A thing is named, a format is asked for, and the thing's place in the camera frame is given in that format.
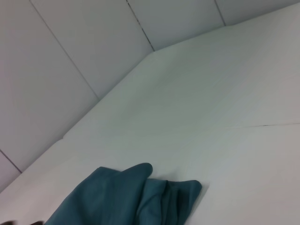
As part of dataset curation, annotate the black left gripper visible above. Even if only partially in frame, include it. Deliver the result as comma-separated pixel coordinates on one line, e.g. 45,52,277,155
0,214,45,225

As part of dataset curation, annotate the teal blue t-shirt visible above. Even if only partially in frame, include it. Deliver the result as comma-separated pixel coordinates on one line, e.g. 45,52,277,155
43,162,203,225

